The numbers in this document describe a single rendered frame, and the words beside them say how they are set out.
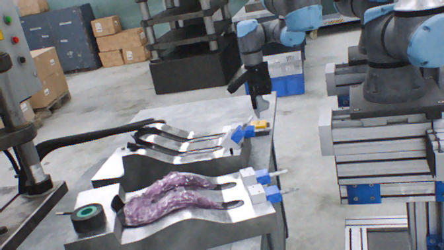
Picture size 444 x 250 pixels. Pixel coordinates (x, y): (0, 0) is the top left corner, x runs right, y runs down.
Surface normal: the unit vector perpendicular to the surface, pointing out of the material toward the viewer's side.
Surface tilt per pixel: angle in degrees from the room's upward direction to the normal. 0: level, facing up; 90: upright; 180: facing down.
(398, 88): 73
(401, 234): 0
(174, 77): 90
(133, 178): 90
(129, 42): 87
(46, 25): 90
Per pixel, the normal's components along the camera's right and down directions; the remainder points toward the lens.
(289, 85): -0.15, 0.38
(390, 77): -0.40, 0.09
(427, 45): 0.22, 0.42
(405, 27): -0.86, 0.33
